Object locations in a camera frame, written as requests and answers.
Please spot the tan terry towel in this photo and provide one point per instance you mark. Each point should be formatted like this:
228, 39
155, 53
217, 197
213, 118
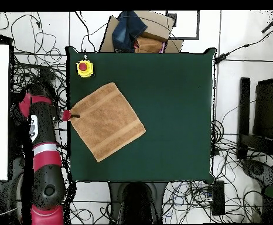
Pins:
108, 121

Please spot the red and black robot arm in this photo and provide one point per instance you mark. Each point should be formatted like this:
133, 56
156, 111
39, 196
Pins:
45, 164

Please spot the long black flat bar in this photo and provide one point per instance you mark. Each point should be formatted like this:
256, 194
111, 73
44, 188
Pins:
243, 117

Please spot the yellow emergency stop button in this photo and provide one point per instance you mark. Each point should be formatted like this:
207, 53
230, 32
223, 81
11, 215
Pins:
85, 68

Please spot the grey stand base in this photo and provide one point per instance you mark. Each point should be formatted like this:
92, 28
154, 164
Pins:
17, 175

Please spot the blue denim jeans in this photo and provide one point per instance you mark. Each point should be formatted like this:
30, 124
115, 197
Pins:
127, 30

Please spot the dark green tablecloth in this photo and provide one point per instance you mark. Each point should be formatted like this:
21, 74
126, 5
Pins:
174, 93

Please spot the light brown folded cloth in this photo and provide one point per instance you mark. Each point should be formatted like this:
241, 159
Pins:
148, 45

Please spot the pink cloth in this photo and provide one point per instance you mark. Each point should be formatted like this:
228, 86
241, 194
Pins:
164, 48

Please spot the brown cardboard box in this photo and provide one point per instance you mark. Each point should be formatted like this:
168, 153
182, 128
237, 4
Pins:
155, 25

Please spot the black power adapter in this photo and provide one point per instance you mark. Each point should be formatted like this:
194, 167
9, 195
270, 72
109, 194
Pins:
221, 58

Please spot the black power strip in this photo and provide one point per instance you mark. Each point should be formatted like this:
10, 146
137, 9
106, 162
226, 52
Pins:
218, 198

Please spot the black round foot knob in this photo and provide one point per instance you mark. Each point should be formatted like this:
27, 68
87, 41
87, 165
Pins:
256, 169

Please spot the dark stand base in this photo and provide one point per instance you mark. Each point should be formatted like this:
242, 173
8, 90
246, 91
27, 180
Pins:
265, 175

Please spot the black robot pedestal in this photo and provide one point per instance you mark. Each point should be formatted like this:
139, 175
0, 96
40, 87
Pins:
136, 201

